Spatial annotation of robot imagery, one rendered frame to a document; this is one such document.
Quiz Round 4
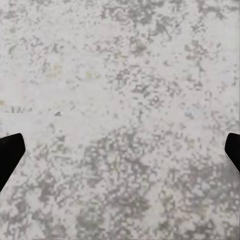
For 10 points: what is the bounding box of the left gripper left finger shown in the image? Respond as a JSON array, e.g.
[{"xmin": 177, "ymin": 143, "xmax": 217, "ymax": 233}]
[{"xmin": 0, "ymin": 133, "xmax": 26, "ymax": 192}]

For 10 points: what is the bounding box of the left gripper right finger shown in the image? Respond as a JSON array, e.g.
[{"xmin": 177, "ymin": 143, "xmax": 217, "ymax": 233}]
[{"xmin": 224, "ymin": 132, "xmax": 240, "ymax": 172}]

